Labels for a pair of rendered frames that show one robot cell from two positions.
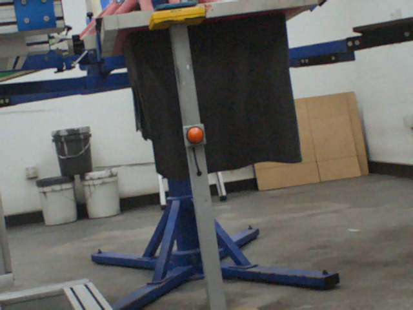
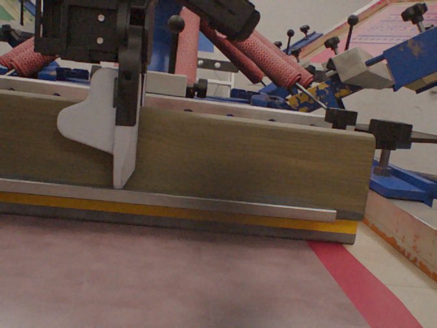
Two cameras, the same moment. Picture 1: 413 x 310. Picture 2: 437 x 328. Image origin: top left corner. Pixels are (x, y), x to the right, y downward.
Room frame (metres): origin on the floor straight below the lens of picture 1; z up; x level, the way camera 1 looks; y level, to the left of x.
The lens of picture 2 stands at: (2.24, -0.11, 1.09)
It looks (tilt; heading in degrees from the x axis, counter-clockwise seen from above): 10 degrees down; 1
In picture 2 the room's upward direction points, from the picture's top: 7 degrees clockwise
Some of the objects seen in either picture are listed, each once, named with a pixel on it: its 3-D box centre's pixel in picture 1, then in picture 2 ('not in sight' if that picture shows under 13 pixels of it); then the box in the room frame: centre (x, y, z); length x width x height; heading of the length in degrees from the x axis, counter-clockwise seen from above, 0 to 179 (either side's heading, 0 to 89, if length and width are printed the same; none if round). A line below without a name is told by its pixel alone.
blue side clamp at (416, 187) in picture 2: not in sight; (351, 181); (2.85, -0.27, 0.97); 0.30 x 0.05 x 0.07; 8
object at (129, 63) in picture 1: (146, 93); not in sight; (2.50, 0.15, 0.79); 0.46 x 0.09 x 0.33; 8
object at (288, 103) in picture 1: (218, 99); not in sight; (2.29, -0.07, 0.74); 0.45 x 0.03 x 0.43; 98
